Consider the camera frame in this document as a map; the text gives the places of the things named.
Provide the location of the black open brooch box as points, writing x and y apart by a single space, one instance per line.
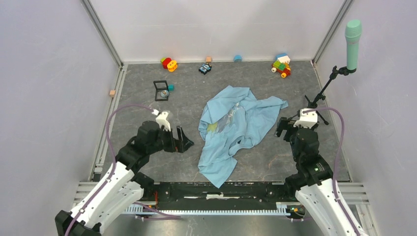
160 86

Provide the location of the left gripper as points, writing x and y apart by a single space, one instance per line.
179 145

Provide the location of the colourful building block toy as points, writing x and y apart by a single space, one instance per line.
281 65

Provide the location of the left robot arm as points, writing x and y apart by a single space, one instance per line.
123 184

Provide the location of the black base frame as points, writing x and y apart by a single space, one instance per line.
239 198

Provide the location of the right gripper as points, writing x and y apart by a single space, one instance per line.
284 124

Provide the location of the blue round cap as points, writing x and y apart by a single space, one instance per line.
237 58

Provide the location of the black microphone tripod stand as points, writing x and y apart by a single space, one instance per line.
320 96

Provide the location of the red orange green toy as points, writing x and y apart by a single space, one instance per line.
169 64

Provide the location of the mint green microphone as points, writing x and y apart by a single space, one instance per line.
353 31

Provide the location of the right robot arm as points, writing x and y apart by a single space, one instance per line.
313 185

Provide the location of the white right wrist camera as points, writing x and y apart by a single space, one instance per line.
307 118

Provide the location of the black blue toy car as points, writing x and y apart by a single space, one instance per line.
205 68

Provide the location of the light blue printed t-shirt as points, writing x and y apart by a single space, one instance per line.
232 120

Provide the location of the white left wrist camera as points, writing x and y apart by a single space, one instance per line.
162 119

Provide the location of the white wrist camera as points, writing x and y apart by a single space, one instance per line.
307 118
162 119

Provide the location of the round brooch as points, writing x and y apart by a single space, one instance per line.
164 94

